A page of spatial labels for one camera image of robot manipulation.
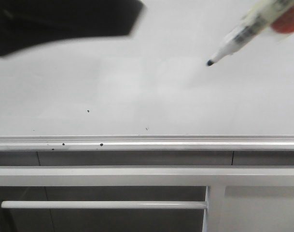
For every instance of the white metal frame stand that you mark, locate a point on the white metal frame stand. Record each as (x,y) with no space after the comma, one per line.
(215,179)

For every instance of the aluminium whiteboard tray rail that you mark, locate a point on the aluminium whiteboard tray rail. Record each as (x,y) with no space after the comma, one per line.
(145,142)

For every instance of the white whiteboard marker black tip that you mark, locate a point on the white whiteboard marker black tip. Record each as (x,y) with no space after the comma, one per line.
(258,18)

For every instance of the white horizontal rod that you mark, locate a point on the white horizontal rod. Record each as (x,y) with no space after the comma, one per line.
(103,205)

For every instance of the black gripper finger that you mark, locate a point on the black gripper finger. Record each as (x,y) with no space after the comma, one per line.
(27,23)

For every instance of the red round magnet taped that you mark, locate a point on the red round magnet taped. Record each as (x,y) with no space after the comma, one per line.
(284,24)

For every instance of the white whiteboard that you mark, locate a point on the white whiteboard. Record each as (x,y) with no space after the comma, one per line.
(154,82)

